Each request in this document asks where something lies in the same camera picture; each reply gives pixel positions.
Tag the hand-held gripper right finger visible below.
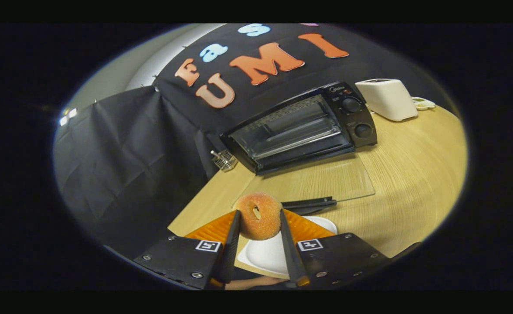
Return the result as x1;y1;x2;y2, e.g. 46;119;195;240
279;209;391;288

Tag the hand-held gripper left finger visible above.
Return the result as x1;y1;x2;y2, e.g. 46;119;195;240
133;210;242;290

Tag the sugared donut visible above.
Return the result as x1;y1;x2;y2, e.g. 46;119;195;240
233;193;283;241

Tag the glass toaster oven door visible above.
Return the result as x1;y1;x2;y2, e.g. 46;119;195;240
232;153;376;215

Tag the black toaster oven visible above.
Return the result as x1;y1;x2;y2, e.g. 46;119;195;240
220;81;378;176

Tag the metal oven tray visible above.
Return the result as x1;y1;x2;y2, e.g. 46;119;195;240
250;124;344;160

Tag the white bread toaster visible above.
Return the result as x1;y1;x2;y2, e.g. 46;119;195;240
355;78;419;122

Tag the white plate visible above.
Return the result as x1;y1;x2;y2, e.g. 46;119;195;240
234;216;339;276

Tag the black backdrop cloth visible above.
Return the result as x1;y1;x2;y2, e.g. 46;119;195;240
54;24;414;258

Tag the small white green device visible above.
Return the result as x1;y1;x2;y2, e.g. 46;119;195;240
412;97;436;111

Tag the small ceiling light panel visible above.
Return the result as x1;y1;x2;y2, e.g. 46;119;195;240
59;108;78;127

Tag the small wire basket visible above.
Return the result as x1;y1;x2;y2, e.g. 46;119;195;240
211;149;238;172

